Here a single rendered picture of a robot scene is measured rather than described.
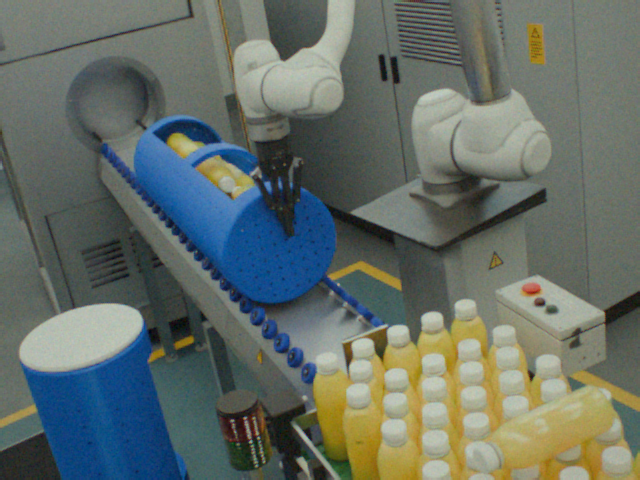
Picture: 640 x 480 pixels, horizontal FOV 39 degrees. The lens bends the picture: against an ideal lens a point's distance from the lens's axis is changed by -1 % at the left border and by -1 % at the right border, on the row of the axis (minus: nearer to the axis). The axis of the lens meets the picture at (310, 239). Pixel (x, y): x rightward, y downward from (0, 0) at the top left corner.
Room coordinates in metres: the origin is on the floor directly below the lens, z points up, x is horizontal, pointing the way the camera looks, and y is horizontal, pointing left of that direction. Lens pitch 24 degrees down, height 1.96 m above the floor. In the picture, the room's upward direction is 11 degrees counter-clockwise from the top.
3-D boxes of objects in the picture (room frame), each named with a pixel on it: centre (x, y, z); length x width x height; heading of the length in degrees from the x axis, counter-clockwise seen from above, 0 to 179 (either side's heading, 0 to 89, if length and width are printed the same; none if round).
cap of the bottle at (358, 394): (1.29, -0.03, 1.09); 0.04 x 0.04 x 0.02
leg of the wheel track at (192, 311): (3.51, 0.55, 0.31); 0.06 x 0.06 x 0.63; 20
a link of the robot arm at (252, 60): (1.93, 0.04, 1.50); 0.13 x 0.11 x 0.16; 34
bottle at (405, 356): (1.46, -0.13, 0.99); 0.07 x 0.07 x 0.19
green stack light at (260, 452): (1.09, 0.14, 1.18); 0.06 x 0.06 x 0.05
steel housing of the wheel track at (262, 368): (2.56, 0.29, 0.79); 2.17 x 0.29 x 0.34; 20
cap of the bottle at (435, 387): (1.27, -0.15, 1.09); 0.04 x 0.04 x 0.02
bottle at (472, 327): (1.51, -0.26, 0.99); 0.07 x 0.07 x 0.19
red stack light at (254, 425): (1.09, 0.14, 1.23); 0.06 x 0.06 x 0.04
